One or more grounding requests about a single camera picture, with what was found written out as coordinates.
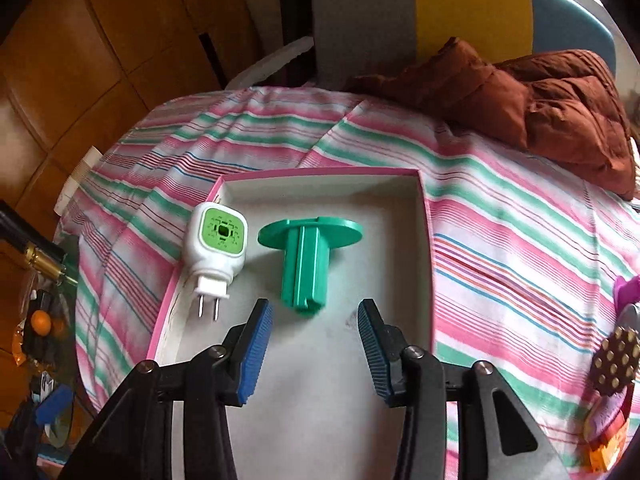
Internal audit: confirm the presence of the green plastic flanged spool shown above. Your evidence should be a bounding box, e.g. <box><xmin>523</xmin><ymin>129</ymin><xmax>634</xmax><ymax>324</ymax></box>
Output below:
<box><xmin>257</xmin><ymin>217</ymin><xmax>363</xmax><ymax>316</ymax></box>

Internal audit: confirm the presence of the white green plug-in device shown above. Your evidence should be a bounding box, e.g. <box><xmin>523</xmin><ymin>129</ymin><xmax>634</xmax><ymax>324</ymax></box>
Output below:
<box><xmin>183</xmin><ymin>202</ymin><xmax>248</xmax><ymax>322</ymax></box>

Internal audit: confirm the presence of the brown massager with pegs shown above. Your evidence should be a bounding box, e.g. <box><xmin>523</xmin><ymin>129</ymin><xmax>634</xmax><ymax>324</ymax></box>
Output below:
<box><xmin>588</xmin><ymin>326</ymin><xmax>640</xmax><ymax>396</ymax></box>

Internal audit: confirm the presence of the magenta perforated dome toy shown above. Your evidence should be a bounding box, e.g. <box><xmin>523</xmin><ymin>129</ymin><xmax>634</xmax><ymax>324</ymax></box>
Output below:
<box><xmin>613</xmin><ymin>275</ymin><xmax>640</xmax><ymax>315</ymax></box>

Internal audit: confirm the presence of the grey jar with black lid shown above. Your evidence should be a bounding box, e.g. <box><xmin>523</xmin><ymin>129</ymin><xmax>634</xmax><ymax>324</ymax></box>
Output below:
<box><xmin>616</xmin><ymin>304</ymin><xmax>640</xmax><ymax>333</ymax></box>

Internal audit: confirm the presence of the yellow orange plastic car shell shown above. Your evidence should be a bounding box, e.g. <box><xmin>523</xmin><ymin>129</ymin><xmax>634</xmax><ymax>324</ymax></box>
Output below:
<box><xmin>589</xmin><ymin>422</ymin><xmax>628</xmax><ymax>472</ymax></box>

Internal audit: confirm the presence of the pink white cardboard tray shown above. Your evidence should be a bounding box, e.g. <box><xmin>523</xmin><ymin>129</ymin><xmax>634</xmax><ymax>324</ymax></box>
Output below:
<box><xmin>148</xmin><ymin>167</ymin><xmax>433</xmax><ymax>479</ymax></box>

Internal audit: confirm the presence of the striped pink green bedsheet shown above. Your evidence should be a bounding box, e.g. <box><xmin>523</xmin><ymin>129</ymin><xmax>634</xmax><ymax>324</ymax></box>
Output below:
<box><xmin>55</xmin><ymin>87</ymin><xmax>639</xmax><ymax>479</ymax></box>

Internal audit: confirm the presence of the orange fruit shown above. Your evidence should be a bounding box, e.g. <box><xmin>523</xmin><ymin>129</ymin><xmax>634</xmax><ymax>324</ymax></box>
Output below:
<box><xmin>30</xmin><ymin>309</ymin><xmax>52</xmax><ymax>337</ymax></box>

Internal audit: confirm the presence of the glass bottle gold cap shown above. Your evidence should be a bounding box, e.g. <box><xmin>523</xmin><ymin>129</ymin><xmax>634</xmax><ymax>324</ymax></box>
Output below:
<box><xmin>1</xmin><ymin>200</ymin><xmax>78</xmax><ymax>286</ymax></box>

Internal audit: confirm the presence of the rust brown quilted blanket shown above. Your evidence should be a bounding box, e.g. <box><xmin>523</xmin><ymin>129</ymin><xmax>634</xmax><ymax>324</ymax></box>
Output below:
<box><xmin>345</xmin><ymin>37</ymin><xmax>637</xmax><ymax>200</ymax></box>

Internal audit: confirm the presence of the grey yellow blue headboard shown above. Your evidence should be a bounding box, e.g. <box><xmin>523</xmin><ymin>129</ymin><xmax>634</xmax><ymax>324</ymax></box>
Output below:
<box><xmin>312</xmin><ymin>0</ymin><xmax>616</xmax><ymax>90</ymax></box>

